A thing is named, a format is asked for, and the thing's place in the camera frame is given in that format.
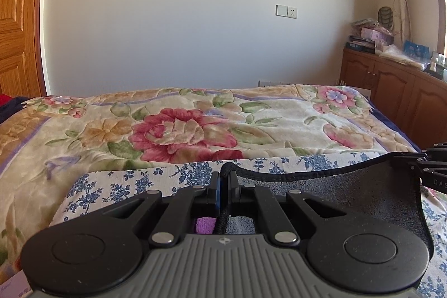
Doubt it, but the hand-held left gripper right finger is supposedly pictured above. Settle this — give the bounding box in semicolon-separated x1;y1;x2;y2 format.
227;175;347;245

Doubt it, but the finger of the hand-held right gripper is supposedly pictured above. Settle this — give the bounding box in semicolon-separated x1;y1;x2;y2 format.
390;151;447;169
423;142;447;161

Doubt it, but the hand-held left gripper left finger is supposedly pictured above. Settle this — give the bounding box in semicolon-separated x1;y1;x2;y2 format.
101;172;223;248

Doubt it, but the dark grey towel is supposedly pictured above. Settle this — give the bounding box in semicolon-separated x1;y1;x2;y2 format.
214;151;436;262

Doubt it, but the purple cloth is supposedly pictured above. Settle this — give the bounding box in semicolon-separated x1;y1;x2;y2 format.
194;216;218;235

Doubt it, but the floral plush blanket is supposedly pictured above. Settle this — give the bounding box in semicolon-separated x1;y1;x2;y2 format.
0;84;421;272

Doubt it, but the wooden cabinet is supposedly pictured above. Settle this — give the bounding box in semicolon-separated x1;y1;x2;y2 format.
340;47;447;155

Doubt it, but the clear plastic bag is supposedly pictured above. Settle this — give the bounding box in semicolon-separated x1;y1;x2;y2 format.
378;44;426;70

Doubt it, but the blue floral bed sheet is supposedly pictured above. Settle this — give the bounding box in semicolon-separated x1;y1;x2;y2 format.
49;151;447;298

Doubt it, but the blue picture card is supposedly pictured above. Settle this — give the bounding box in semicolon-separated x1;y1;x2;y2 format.
404;40;430;60

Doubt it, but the dark flat box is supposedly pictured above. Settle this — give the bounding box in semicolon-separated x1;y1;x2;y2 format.
345;35;377;55

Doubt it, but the pink box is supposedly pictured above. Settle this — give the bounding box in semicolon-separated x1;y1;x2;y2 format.
360;27;395;46

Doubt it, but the oval grey ornament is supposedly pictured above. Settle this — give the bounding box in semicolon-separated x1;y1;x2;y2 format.
378;6;395;31

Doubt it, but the dark blue cloth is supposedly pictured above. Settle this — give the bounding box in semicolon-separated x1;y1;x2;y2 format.
0;95;33;126

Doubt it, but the pink paper packet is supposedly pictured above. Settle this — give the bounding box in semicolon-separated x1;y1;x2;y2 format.
0;269;34;298

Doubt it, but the wooden door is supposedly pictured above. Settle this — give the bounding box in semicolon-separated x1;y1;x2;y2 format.
0;0;54;100

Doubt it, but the white wall switch socket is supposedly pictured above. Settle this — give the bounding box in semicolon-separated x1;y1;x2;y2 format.
275;4;299;20

